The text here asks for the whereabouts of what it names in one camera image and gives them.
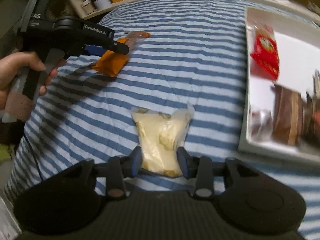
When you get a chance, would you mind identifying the yellow pastry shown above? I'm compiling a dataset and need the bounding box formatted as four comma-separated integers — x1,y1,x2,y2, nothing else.
131,104,195,178

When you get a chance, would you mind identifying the small clear wrapped candy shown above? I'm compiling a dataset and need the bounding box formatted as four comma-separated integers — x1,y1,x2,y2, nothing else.
250,110,273,140

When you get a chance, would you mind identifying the dark mooncake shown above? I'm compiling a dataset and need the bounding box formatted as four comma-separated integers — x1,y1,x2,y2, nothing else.
302,93,319,145

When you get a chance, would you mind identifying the white cardboard box tray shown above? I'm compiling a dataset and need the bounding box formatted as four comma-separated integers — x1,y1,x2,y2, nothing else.
238,7,319,166

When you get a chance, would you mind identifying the blue white striped blanket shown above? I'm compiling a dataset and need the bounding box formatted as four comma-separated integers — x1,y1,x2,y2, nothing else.
4,0,319,239

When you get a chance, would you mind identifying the brown wrapped chocolate bar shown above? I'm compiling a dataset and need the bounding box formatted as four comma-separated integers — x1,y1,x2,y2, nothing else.
272,84,304,146

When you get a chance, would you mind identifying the red snack packet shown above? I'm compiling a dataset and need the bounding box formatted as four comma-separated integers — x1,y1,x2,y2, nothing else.
250,23,280,81

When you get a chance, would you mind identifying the person left hand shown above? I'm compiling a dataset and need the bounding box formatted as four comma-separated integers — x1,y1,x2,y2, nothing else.
0,51,67,111

